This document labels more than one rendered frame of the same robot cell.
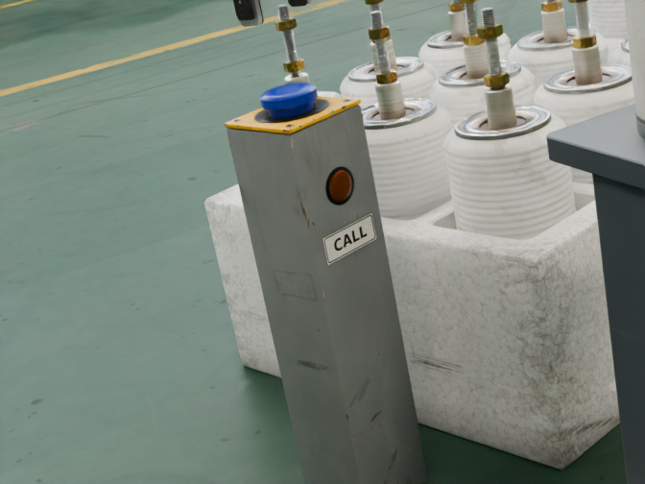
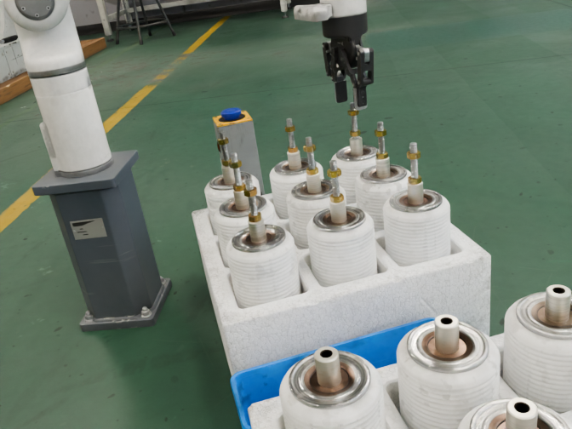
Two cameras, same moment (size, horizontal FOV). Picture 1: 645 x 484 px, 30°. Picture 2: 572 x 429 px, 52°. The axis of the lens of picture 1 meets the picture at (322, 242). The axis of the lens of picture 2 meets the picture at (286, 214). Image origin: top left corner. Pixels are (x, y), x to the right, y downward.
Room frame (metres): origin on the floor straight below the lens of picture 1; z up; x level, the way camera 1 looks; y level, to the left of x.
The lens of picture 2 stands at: (1.44, -0.94, 0.62)
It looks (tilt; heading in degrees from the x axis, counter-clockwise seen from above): 25 degrees down; 119
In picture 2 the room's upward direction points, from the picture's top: 8 degrees counter-clockwise
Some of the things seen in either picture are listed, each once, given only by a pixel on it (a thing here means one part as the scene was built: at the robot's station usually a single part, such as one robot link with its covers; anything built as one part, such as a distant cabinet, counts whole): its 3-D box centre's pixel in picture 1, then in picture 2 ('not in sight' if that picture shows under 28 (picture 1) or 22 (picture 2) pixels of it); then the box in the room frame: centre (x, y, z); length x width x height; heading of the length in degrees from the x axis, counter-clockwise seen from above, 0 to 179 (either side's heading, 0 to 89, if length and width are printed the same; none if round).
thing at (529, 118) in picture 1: (502, 124); (230, 180); (0.90, -0.16, 0.25); 0.08 x 0.08 x 0.01
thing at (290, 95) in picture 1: (290, 103); (231, 115); (0.82, 0.00, 0.32); 0.04 x 0.04 x 0.02
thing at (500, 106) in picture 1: (500, 108); (229, 174); (0.90, -0.16, 0.26); 0.02 x 0.02 x 0.03
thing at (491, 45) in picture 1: (493, 57); (225, 152); (0.90, -0.16, 0.30); 0.01 x 0.01 x 0.08
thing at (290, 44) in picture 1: (290, 46); (354, 123); (1.08, -0.01, 0.31); 0.01 x 0.01 x 0.08
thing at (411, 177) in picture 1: (410, 213); (301, 213); (0.99, -0.08, 0.16); 0.10 x 0.10 x 0.18
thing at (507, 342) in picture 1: (503, 237); (325, 276); (1.07, -0.17, 0.09); 0.39 x 0.39 x 0.18; 40
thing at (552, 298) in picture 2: not in sight; (557, 304); (1.44, -0.42, 0.26); 0.02 x 0.02 x 0.03
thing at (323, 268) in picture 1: (333, 314); (244, 191); (0.82, 0.00, 0.16); 0.07 x 0.07 x 0.31; 40
